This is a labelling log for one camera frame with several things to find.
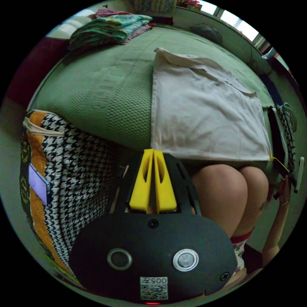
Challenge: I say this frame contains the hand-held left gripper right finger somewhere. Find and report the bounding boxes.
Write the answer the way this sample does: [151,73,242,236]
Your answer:
[154,150,178,213]

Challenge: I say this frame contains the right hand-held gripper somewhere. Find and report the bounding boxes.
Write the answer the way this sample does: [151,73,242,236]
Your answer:
[270,156,297,200]

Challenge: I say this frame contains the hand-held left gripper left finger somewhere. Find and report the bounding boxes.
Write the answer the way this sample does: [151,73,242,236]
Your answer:
[129,148,154,214]

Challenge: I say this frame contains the white short sleeve shirt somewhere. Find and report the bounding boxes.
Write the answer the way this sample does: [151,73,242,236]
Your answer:
[150,47,273,161]

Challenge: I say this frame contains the person's right forearm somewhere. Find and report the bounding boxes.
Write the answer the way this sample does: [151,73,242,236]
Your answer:
[262,206,289,269]

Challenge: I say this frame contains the person's right hand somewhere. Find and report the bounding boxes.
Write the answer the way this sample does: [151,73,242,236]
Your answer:
[273,175,291,209]

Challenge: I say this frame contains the person's body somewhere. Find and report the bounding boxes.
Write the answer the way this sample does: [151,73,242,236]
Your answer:
[192,164,269,286]

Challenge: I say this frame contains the houndstooth and orange patchwork cushion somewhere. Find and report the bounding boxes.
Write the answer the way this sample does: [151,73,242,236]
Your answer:
[19,110,118,286]

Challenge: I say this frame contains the bed with green mat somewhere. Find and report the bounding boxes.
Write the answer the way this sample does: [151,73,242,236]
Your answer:
[31,23,281,173]

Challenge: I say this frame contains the purple phone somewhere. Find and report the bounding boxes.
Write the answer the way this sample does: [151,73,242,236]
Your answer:
[28,164,51,206]

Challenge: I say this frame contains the window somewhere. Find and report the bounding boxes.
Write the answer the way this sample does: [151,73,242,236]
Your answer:
[199,4,267,46]

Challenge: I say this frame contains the dark grey pillow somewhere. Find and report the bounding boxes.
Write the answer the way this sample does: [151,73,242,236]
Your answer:
[191,23,222,45]

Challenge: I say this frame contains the pile of clothes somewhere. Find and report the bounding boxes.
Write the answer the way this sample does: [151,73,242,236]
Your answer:
[68,9,153,51]

